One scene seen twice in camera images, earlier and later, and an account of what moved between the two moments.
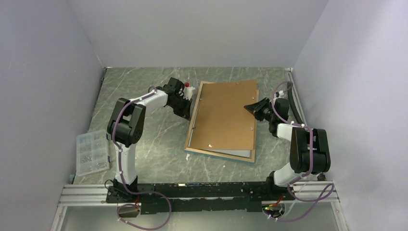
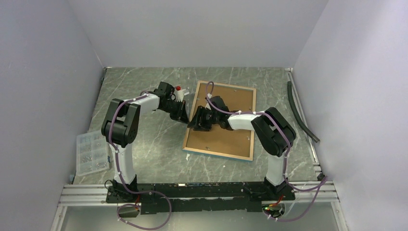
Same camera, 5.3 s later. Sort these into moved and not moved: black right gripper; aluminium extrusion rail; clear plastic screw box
Moved: black right gripper
Not moved: aluminium extrusion rail; clear plastic screw box
